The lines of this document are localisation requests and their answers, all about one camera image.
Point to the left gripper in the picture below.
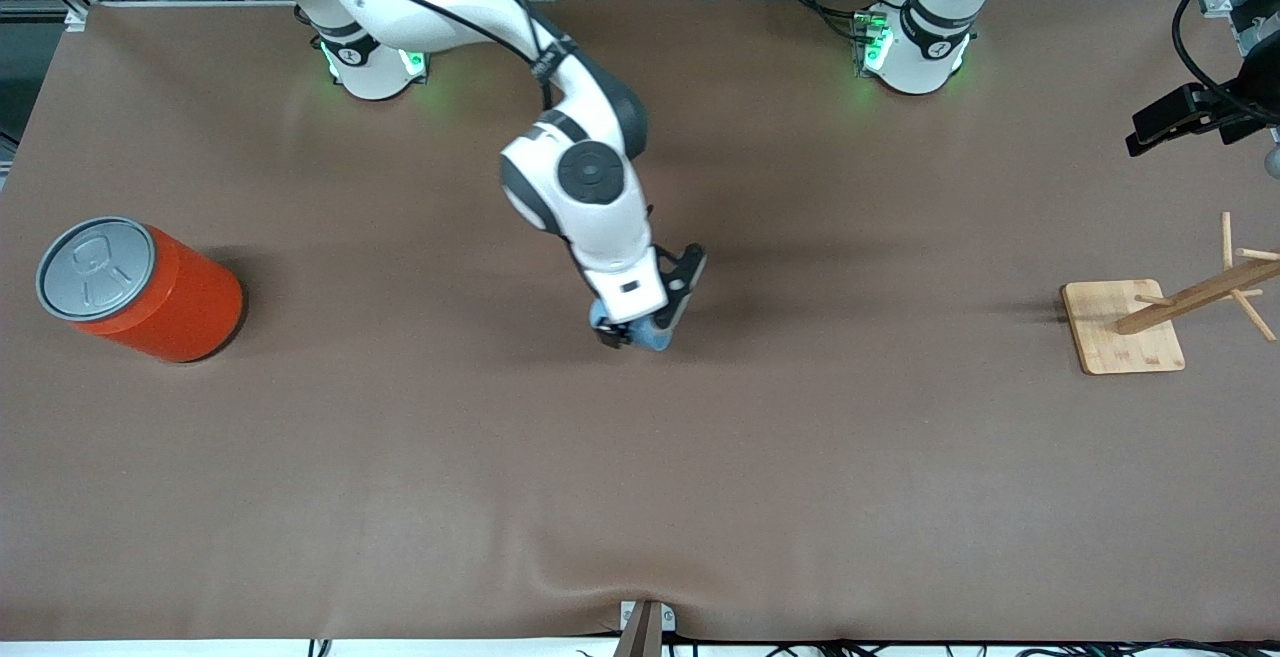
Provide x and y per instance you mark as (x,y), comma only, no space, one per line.
(1200,107)

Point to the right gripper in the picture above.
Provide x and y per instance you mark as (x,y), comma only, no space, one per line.
(612,335)

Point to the blue cup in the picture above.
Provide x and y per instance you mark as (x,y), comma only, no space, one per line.
(655,339)

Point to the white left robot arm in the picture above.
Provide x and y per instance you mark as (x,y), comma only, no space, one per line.
(915,47)

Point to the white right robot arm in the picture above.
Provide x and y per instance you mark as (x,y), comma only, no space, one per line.
(590,177)

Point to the wooden cup rack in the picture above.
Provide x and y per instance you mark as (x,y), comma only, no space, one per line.
(1120,342)

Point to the brown table cover cloth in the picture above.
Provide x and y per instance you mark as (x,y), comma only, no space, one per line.
(640,487)

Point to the orange can grey lid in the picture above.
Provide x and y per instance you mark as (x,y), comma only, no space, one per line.
(170,307)

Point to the metal table edge bracket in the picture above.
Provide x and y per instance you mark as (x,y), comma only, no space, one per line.
(645,627)

